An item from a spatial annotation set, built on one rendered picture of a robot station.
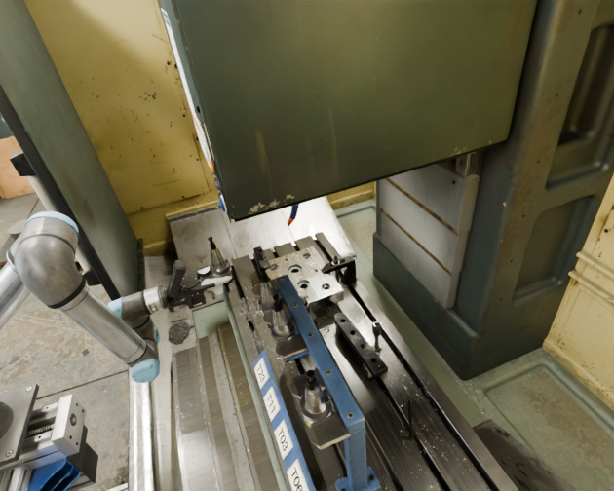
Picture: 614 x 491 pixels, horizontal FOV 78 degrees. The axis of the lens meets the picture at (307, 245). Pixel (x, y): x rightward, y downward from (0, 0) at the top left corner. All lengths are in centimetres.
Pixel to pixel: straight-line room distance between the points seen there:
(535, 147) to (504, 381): 93
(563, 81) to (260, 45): 65
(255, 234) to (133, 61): 98
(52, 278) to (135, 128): 118
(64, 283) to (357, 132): 71
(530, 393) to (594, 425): 20
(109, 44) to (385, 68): 143
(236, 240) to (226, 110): 149
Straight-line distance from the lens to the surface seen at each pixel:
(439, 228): 129
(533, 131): 102
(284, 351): 92
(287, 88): 68
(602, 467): 164
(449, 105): 86
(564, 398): 173
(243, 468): 134
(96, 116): 204
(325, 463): 113
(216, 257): 116
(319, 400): 79
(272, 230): 212
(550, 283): 155
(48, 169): 139
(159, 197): 218
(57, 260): 101
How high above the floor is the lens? 194
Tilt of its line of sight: 37 degrees down
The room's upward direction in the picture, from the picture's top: 8 degrees counter-clockwise
